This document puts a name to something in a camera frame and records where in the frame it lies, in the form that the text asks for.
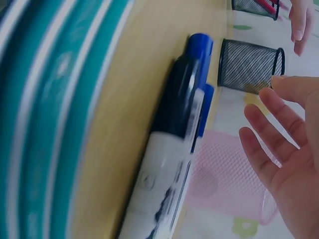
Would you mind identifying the person's right hand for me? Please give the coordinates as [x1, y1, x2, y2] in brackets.
[238, 76, 319, 239]

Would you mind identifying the black mesh pen cup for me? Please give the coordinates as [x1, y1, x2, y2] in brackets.
[231, 0, 281, 21]
[217, 38, 285, 95]

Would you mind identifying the pink mesh pen cup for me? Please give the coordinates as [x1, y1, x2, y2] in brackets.
[185, 129, 280, 225]

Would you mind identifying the red marker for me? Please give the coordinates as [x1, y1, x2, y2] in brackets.
[256, 0, 280, 15]

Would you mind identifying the large blue cap marker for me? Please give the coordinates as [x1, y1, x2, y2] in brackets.
[116, 33, 214, 239]

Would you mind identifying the person's left hand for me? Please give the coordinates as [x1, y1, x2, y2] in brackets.
[288, 0, 314, 57]

